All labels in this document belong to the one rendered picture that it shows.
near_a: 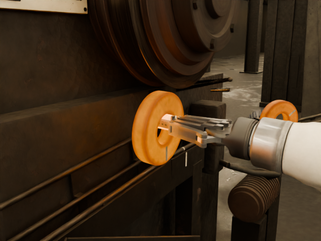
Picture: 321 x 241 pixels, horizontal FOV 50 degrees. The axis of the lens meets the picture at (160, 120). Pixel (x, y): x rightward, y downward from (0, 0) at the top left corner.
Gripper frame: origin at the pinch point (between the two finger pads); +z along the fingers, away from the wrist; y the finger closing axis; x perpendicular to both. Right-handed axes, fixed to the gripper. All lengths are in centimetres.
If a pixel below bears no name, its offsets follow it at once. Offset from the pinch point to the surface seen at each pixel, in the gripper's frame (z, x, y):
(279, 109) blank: -8, -9, 66
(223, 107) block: 4.1, -5.9, 44.4
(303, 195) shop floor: -8, -85, 164
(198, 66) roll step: 3.9, 9.0, 24.1
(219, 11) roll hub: -2.9, 22.6, 18.8
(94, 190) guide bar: 11.0, -16.1, -8.3
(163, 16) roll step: 3.2, 20.9, 4.7
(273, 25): 97, 23, 430
